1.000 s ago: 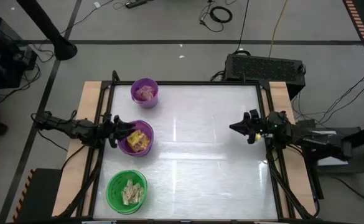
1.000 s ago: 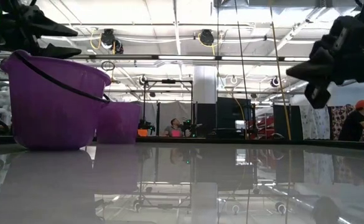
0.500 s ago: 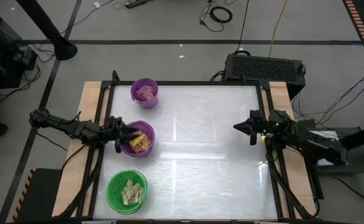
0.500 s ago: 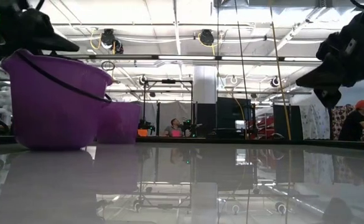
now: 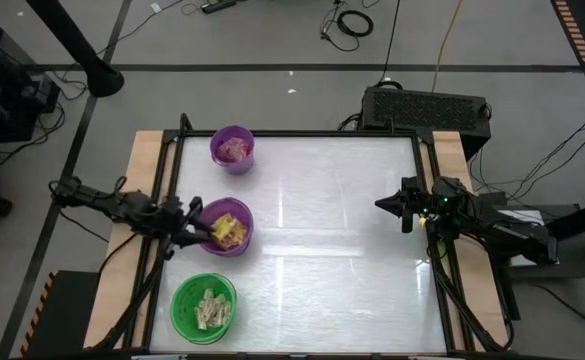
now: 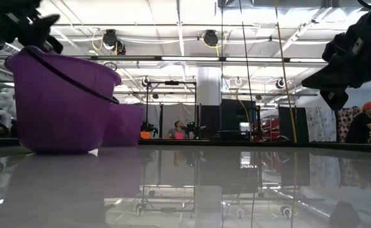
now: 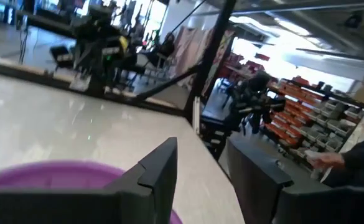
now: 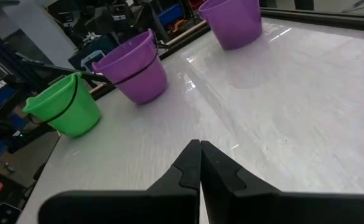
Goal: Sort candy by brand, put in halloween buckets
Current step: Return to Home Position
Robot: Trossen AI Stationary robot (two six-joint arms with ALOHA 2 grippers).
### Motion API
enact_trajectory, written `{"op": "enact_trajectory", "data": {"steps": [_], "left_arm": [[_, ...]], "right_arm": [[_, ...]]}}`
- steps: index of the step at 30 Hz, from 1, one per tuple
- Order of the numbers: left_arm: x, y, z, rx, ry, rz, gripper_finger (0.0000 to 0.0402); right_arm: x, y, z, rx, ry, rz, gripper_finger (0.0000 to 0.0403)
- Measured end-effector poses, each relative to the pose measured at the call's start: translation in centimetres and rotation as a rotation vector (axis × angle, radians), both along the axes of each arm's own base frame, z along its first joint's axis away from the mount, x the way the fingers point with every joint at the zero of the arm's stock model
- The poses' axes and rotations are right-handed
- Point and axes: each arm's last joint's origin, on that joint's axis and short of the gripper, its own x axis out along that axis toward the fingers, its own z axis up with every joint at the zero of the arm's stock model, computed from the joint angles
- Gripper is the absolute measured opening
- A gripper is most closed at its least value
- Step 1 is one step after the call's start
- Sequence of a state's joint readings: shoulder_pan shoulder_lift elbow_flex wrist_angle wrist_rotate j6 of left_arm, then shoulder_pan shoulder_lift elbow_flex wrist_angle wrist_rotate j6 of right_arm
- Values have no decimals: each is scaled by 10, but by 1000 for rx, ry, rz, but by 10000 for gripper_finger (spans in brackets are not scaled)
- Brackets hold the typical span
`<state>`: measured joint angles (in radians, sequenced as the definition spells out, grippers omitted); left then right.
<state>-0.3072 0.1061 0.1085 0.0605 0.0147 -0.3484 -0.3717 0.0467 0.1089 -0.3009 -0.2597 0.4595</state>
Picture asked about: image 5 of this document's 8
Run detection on black power strip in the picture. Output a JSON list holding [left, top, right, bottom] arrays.
[[199, 0, 238, 15]]

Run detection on thin black cable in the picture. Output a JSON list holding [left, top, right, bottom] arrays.
[[374, 0, 403, 87]]

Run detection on black equipment rack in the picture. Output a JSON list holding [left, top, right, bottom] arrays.
[[0, 25, 62, 145]]

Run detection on coiled black cable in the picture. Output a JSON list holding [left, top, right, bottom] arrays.
[[320, 0, 376, 53]]

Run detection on green plastic bucket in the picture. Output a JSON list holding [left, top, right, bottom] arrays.
[[169, 272, 238, 346]]

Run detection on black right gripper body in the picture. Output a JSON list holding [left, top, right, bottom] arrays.
[[399, 175, 431, 234]]

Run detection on purple plastic bucket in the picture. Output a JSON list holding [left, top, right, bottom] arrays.
[[208, 124, 257, 176], [196, 196, 255, 258]]

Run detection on yellow cable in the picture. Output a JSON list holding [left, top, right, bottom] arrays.
[[429, 0, 467, 95]]

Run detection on pink-red candy packet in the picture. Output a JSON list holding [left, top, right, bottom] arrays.
[[227, 136, 253, 161], [215, 138, 241, 163]]

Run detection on yellow red candy packet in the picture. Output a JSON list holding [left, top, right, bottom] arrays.
[[212, 228, 249, 252]]

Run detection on black table frame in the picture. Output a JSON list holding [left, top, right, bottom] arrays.
[[91, 112, 516, 360]]

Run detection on black pole stand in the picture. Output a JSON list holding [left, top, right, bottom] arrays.
[[24, 0, 126, 99]]

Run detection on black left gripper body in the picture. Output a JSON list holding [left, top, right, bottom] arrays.
[[156, 195, 196, 246]]

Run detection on wooden side board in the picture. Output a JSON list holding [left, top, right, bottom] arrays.
[[82, 129, 178, 350], [421, 130, 511, 351]]

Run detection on black computer case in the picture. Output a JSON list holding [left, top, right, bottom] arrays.
[[359, 85, 493, 162]]

